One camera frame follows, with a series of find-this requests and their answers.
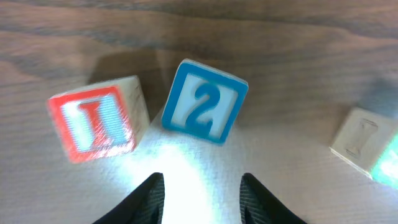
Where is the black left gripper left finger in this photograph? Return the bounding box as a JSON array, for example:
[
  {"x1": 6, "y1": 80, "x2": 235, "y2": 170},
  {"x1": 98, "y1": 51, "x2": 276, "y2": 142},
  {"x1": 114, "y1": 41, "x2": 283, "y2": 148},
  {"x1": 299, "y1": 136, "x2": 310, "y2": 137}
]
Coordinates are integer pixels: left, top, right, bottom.
[{"x1": 93, "y1": 172, "x2": 165, "y2": 224}]

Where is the red letter I block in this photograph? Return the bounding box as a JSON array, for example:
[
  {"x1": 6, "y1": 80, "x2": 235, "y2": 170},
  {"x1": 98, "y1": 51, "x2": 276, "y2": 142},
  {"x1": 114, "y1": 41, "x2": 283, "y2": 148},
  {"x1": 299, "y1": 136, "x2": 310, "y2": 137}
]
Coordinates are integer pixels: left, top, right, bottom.
[{"x1": 47, "y1": 75, "x2": 150, "y2": 163}]

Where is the green R block far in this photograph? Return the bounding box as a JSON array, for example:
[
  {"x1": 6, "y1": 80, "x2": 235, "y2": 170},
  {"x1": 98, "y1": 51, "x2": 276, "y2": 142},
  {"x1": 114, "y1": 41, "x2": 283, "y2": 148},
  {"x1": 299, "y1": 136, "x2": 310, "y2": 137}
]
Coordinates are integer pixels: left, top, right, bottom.
[{"x1": 330, "y1": 108, "x2": 397, "y2": 189}]

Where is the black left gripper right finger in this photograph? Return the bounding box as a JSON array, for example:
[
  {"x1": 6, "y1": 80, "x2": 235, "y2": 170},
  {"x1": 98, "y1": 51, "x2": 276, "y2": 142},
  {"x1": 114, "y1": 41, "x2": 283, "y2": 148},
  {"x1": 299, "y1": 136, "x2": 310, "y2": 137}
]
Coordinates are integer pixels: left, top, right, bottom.
[{"x1": 239, "y1": 173, "x2": 306, "y2": 224}]

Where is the blue number 2 block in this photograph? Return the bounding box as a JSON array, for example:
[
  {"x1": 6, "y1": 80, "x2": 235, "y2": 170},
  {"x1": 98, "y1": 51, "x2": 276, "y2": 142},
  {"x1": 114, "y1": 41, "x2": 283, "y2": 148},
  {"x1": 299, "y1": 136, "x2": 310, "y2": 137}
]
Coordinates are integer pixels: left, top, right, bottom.
[{"x1": 161, "y1": 58, "x2": 249, "y2": 145}]

